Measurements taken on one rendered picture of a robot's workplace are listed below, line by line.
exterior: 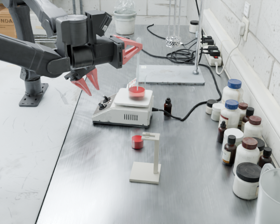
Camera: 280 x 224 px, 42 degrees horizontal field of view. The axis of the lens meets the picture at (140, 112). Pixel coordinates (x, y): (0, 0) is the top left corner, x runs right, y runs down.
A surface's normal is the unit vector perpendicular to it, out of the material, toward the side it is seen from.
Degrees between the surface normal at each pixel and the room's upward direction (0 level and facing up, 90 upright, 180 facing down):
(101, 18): 90
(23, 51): 84
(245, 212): 0
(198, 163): 0
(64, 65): 90
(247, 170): 0
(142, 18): 90
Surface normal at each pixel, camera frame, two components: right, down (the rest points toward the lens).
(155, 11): 0.00, 0.48
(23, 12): 0.69, 0.17
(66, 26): 0.52, 0.41
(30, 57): 0.33, 0.31
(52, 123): 0.01, -0.88
